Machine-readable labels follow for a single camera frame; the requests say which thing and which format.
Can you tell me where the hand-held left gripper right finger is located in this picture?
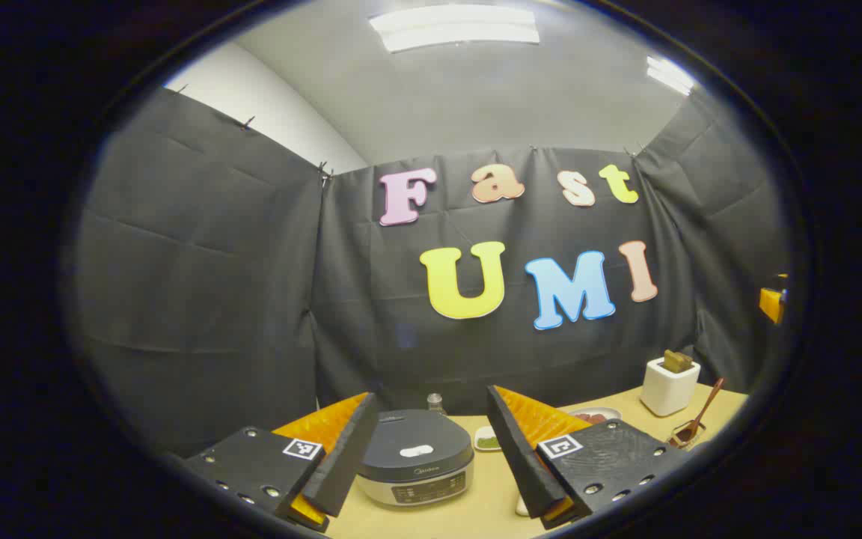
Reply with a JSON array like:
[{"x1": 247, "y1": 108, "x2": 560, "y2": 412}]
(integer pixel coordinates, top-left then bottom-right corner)
[{"x1": 486, "y1": 385, "x2": 690, "y2": 531}]

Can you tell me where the white square container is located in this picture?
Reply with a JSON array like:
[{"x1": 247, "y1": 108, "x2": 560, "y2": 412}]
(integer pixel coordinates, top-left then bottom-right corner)
[{"x1": 640, "y1": 357, "x2": 701, "y2": 417}]

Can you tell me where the brown wooden spoon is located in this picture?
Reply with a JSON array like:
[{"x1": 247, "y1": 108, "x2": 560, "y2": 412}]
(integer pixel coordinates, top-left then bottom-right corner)
[{"x1": 676, "y1": 377, "x2": 725, "y2": 444}]

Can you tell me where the small ceiling light panel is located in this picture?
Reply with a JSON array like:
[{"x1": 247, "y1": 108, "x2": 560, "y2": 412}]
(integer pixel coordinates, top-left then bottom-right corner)
[{"x1": 646, "y1": 55, "x2": 697, "y2": 97}]

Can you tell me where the grey rice cooker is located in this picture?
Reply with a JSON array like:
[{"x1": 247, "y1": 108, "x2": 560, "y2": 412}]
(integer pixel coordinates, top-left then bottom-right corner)
[{"x1": 356, "y1": 409, "x2": 474, "y2": 510}]

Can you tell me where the white round plate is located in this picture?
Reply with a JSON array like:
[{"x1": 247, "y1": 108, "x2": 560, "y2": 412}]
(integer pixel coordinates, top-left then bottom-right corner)
[{"x1": 567, "y1": 406, "x2": 622, "y2": 426}]

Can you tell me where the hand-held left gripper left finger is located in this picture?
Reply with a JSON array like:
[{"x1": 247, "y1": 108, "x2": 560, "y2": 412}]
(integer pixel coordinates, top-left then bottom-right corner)
[{"x1": 180, "y1": 392, "x2": 381, "y2": 534}]

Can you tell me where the long ceiling light panel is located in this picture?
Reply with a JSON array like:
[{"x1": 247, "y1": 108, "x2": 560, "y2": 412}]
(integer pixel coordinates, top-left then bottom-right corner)
[{"x1": 368, "y1": 6, "x2": 541, "y2": 54}]

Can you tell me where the black backdrop cloth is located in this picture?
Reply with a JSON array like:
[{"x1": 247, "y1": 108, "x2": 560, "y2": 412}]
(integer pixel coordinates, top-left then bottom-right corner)
[{"x1": 72, "y1": 86, "x2": 791, "y2": 457}]

